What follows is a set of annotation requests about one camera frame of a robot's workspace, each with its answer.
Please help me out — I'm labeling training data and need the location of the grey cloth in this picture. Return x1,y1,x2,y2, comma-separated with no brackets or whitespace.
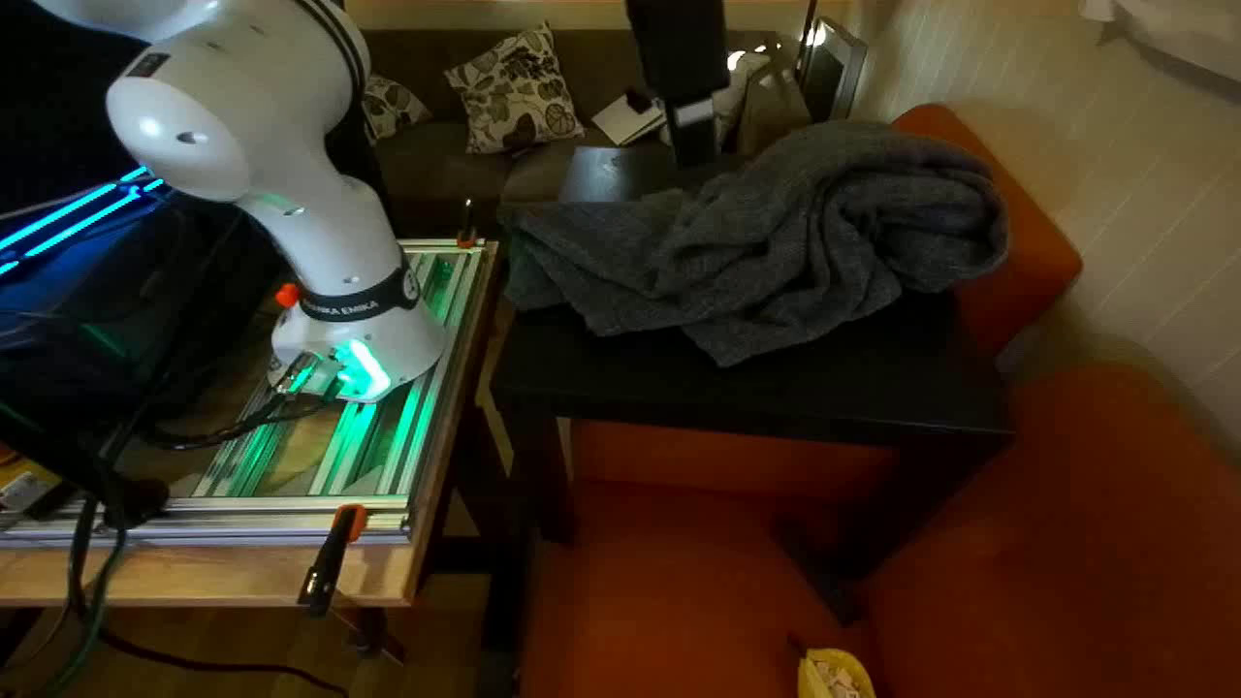
501,120,1012,372

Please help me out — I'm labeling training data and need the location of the black table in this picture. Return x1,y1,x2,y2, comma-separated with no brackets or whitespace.
490,135,1020,593

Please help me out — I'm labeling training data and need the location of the black orange clamp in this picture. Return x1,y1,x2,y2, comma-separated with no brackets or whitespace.
295,499,373,620
454,195,486,250

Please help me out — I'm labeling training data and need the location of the white paper pad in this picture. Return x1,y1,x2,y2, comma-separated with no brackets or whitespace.
591,90,672,152

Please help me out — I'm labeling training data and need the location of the dark sofa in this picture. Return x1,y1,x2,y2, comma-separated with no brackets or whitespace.
346,22,807,241

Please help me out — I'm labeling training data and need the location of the large floral patterned pillow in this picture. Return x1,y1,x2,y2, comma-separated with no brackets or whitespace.
443,22,591,157

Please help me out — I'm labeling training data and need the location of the chrome metal stand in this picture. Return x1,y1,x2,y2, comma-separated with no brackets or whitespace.
716,11,871,164

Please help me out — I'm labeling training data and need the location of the small floral patterned pillow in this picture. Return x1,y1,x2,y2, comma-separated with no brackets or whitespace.
355,73,436,148

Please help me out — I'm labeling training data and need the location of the yellow object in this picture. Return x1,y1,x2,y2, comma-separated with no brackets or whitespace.
792,642,884,698

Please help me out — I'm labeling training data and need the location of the blue lit strip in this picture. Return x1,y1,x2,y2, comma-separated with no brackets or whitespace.
0,164,169,283

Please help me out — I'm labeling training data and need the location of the aluminium base frame green lit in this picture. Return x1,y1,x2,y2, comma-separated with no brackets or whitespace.
0,234,501,537

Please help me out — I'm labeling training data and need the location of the black upright post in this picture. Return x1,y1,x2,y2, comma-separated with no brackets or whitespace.
626,0,738,168

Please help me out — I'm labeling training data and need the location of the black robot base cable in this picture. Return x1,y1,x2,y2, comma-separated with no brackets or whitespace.
71,382,332,519

